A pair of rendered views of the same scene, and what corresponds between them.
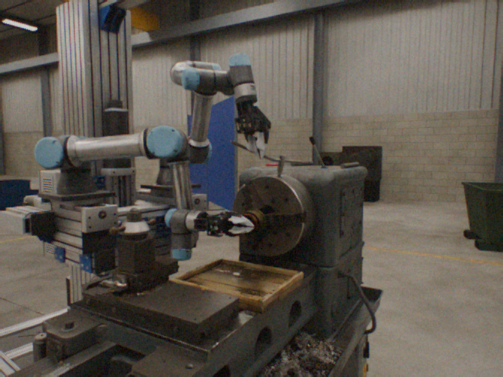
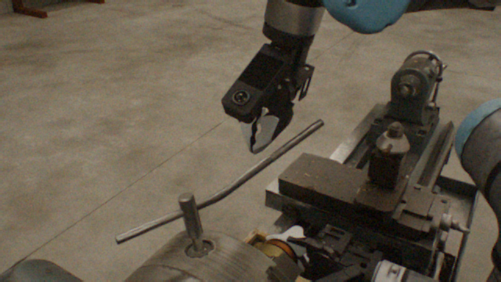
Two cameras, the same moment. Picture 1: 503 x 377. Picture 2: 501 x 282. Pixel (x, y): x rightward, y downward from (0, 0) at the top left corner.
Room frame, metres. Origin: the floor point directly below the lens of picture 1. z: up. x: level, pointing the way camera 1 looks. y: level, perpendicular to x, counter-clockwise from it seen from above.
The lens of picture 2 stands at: (1.88, -0.02, 1.67)
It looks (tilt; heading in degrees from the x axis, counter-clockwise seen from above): 30 degrees down; 181
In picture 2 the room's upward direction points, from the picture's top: straight up
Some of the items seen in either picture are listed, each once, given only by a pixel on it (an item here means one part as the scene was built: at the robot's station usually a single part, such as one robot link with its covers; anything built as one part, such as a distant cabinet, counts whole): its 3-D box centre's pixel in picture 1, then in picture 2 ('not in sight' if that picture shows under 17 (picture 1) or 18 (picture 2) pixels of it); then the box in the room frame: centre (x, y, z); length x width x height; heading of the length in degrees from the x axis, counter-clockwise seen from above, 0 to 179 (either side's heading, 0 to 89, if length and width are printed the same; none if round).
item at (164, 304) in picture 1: (153, 300); (359, 193); (0.92, 0.25, 0.95); 0.43 x 0.17 x 0.05; 60
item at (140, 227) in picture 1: (134, 226); (393, 140); (0.95, 0.31, 1.13); 0.08 x 0.08 x 0.03
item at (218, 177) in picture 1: (206, 158); not in sight; (8.29, 1.00, 1.18); 4.12 x 0.80 x 2.35; 21
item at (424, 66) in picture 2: not in sight; (409, 97); (0.41, 0.53, 1.01); 0.30 x 0.20 x 0.29; 150
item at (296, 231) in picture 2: (239, 221); (291, 236); (1.25, 0.04, 1.09); 0.09 x 0.06 x 0.03; 60
